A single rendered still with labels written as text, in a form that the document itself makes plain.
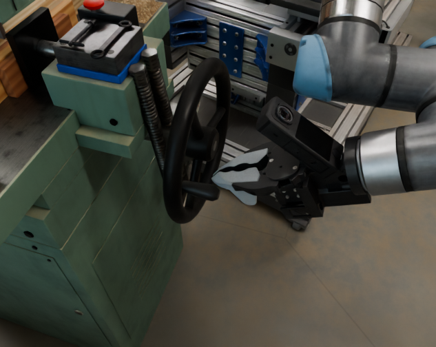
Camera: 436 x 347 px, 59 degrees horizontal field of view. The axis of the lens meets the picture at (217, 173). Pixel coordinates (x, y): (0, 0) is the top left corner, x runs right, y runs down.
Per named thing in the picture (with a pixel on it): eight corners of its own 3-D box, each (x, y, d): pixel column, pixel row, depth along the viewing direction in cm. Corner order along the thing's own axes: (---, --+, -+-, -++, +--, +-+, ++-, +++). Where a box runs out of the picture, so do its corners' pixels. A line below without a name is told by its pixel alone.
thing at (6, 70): (17, 98, 61) (3, 69, 57) (7, 96, 62) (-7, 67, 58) (77, 40, 72) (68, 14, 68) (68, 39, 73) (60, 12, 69)
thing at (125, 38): (120, 84, 54) (112, 49, 50) (52, 70, 56) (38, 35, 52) (158, 36, 62) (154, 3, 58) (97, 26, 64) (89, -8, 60)
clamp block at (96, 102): (133, 139, 60) (122, 91, 53) (57, 121, 62) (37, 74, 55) (170, 83, 69) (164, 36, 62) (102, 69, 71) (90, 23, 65)
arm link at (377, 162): (395, 160, 40) (396, 110, 45) (349, 166, 42) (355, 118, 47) (409, 206, 44) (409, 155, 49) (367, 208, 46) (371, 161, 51)
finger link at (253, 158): (227, 198, 60) (282, 192, 55) (209, 172, 57) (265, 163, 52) (233, 183, 62) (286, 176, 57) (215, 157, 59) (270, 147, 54)
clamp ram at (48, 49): (67, 94, 61) (48, 43, 54) (27, 85, 63) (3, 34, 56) (96, 63, 67) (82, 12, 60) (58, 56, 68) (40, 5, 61)
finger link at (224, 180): (221, 214, 58) (277, 209, 53) (202, 188, 55) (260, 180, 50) (227, 198, 60) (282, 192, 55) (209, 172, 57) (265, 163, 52)
